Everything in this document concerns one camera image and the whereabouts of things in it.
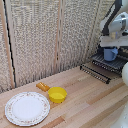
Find orange rectangular block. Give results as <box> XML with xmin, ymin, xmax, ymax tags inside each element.
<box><xmin>35</xmin><ymin>82</ymin><xmax>51</xmax><ymax>93</ymax></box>

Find blue cup with handle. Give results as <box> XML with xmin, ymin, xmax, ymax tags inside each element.
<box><xmin>103</xmin><ymin>47</ymin><xmax>119</xmax><ymax>62</ymax></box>

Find white floral-rimmed plate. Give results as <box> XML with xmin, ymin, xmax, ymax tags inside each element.
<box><xmin>4</xmin><ymin>91</ymin><xmax>52</xmax><ymax>127</ymax></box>

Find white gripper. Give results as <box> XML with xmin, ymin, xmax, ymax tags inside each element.
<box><xmin>99</xmin><ymin>34</ymin><xmax>128</xmax><ymax>49</ymax></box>

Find black dish rack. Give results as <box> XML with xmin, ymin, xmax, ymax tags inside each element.
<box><xmin>79</xmin><ymin>46</ymin><xmax>128</xmax><ymax>85</ymax></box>

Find yellow bowl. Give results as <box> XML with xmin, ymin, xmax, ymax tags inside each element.
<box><xmin>47</xmin><ymin>86</ymin><xmax>68</xmax><ymax>104</ymax></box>

